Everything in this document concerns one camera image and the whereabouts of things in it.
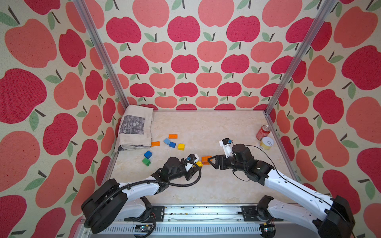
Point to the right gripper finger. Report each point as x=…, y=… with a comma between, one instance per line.
x=216, y=158
x=217, y=166

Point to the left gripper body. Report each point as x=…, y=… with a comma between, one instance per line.
x=181, y=172

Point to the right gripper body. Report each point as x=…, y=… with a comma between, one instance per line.
x=229, y=163

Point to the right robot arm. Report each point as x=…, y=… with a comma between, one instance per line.
x=326, y=216

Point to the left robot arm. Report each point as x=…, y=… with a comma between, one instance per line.
x=128, y=201

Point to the green lego brick left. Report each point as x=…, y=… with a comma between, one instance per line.
x=146, y=161

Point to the light blue lego brick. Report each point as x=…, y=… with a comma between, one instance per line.
x=166, y=141

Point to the dark blue lego brick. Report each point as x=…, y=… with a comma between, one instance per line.
x=148, y=154

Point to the orange lego brick far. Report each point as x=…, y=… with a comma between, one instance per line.
x=173, y=136

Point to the yellow tin can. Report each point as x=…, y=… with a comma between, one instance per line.
x=266, y=143

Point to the red soda can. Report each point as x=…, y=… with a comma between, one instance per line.
x=264, y=131

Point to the folded beige towel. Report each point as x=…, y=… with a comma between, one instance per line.
x=135, y=129

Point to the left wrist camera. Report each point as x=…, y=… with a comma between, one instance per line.
x=192, y=158

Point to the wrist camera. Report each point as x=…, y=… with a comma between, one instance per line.
x=192, y=158
x=227, y=145

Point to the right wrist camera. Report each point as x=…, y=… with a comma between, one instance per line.
x=227, y=145

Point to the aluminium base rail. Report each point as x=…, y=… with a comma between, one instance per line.
x=199, y=221

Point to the left frame post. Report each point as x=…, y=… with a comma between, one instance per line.
x=88, y=22

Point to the frame post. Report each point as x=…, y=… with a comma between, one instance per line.
x=322, y=14
x=88, y=22

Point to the right frame post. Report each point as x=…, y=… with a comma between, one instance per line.
x=322, y=14

